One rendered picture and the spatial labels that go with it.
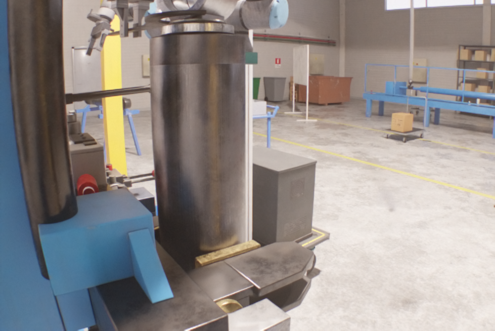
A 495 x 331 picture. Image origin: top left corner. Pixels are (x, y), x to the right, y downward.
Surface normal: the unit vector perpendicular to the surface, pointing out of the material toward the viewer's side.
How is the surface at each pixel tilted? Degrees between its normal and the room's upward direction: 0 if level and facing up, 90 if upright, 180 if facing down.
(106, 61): 90
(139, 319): 0
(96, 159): 90
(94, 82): 90
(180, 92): 90
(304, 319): 0
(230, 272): 0
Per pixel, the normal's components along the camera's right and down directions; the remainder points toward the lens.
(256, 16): -0.46, 0.59
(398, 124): -0.83, 0.12
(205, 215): 0.18, 0.22
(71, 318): 0.57, 0.18
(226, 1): 0.80, 0.51
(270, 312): 0.00, -0.98
